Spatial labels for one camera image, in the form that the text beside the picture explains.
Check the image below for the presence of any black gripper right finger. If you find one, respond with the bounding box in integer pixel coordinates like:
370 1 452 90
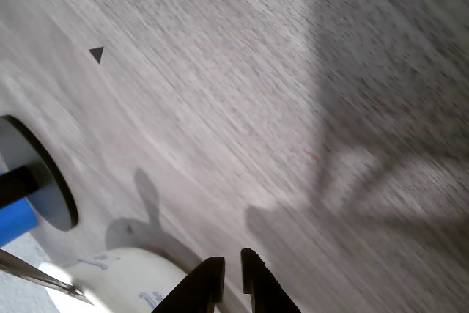
240 248 302 313

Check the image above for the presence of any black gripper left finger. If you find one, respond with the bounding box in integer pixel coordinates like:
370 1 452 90
151 256 226 313

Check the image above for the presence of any metal fork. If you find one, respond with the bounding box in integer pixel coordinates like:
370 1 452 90
0 248 95 307

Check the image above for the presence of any white round plate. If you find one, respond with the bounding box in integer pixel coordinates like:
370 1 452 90
38 246 221 313

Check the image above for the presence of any grey round plate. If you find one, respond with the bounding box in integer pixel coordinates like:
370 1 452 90
0 114 79 233

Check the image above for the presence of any blue cylindrical object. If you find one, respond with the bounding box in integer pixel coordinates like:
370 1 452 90
0 196 39 248

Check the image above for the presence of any black bar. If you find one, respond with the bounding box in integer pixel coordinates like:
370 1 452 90
0 165 40 209

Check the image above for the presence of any black triangle sticker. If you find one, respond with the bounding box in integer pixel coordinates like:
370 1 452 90
89 46 106 65

